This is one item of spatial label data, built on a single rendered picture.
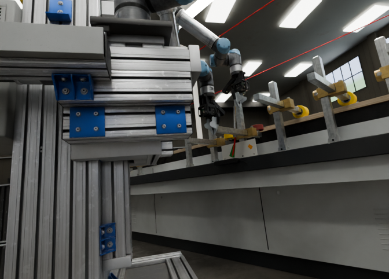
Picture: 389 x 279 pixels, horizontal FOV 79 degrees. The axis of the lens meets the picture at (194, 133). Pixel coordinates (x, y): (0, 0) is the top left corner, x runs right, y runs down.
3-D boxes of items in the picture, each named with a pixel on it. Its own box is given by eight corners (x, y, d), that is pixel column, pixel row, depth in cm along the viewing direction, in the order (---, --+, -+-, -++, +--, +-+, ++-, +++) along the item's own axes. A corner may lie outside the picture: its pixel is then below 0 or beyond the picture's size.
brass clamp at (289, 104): (290, 106, 122) (288, 97, 123) (267, 113, 132) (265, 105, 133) (295, 108, 126) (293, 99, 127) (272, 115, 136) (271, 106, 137)
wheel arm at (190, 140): (190, 143, 141) (189, 136, 142) (186, 144, 143) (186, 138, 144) (234, 146, 171) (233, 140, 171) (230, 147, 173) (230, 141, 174)
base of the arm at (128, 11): (105, 24, 66) (105, -5, 69) (112, 54, 81) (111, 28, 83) (158, 28, 70) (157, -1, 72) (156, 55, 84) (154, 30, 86)
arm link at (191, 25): (167, -11, 132) (236, 40, 128) (168, 4, 143) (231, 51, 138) (153, 2, 130) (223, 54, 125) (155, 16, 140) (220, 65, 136)
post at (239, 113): (246, 158, 141) (235, 84, 151) (241, 159, 143) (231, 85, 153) (249, 158, 143) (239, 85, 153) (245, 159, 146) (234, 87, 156)
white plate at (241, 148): (257, 155, 135) (254, 138, 137) (222, 161, 153) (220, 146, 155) (257, 155, 135) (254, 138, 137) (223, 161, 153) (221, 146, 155)
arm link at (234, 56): (225, 55, 150) (238, 54, 151) (227, 70, 148) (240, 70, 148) (227, 48, 142) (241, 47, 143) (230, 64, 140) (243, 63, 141)
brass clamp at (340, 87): (344, 90, 105) (341, 79, 106) (313, 99, 114) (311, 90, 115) (348, 92, 109) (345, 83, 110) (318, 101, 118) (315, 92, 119)
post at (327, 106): (340, 150, 105) (318, 54, 115) (331, 151, 108) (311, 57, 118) (342, 151, 108) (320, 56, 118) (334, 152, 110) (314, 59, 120)
